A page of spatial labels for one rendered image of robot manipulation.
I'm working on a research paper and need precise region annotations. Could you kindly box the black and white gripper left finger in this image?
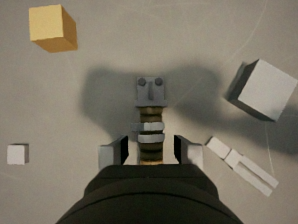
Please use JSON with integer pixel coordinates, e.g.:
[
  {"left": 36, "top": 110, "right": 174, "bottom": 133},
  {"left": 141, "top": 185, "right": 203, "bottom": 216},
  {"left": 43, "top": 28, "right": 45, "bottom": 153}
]
[{"left": 98, "top": 136, "right": 129, "bottom": 172}]

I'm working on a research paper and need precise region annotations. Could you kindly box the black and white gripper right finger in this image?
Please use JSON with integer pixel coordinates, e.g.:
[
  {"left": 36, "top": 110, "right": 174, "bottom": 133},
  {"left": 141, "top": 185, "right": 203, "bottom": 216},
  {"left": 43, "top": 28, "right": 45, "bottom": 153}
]
[{"left": 174, "top": 135, "right": 203, "bottom": 171}]

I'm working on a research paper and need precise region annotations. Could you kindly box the tan cardboard box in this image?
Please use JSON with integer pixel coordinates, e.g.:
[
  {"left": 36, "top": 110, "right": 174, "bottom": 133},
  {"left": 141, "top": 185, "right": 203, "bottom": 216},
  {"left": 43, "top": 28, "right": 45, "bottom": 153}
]
[{"left": 29, "top": 4, "right": 78, "bottom": 53}]

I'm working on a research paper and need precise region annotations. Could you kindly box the white clamp band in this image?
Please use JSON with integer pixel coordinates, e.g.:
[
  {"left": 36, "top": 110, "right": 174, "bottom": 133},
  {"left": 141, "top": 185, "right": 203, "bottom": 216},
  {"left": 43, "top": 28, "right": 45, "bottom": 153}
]
[
  {"left": 131, "top": 122, "right": 165, "bottom": 131},
  {"left": 135, "top": 132, "right": 165, "bottom": 143}
]

